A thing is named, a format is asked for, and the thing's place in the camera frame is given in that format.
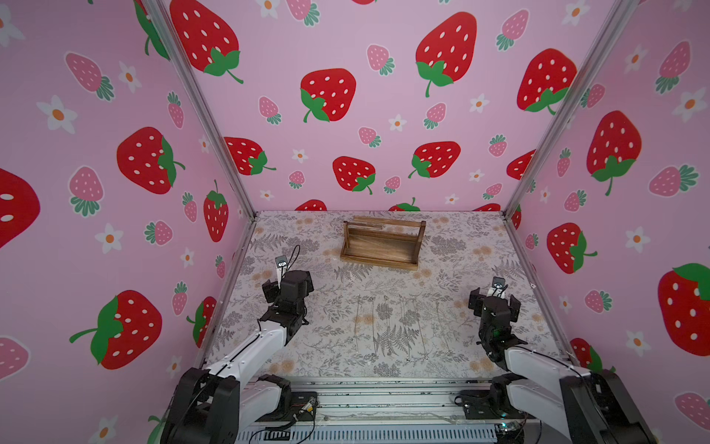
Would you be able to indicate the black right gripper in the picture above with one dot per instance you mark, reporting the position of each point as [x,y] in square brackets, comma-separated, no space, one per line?
[475,300]

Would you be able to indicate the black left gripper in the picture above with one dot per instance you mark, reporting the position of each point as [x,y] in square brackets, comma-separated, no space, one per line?
[269,291]

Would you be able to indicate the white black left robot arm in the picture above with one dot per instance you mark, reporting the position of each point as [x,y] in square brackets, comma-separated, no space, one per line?
[213,404]

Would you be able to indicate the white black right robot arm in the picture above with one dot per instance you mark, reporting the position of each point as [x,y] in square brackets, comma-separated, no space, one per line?
[585,406]

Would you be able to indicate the wooden jewelry display stand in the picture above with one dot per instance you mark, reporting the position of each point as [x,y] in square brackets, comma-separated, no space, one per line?
[389,243]

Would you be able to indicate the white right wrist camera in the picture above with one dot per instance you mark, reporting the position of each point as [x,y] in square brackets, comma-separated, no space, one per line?
[498,288]

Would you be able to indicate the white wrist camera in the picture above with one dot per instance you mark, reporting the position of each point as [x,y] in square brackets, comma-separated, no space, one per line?
[498,288]
[281,264]

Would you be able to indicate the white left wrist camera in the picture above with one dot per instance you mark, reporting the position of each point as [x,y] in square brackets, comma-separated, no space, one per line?
[281,264]

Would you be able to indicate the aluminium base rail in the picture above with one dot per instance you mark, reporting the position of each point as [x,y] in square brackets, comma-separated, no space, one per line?
[376,410]

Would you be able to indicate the aluminium corner post left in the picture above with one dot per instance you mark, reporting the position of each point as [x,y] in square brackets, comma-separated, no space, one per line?
[167,33]

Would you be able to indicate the aluminium corner post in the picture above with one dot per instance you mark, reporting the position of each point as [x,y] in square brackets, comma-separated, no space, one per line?
[613,27]
[167,33]

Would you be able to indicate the aluminium corner post right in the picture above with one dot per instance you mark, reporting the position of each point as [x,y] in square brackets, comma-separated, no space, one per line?
[613,27]

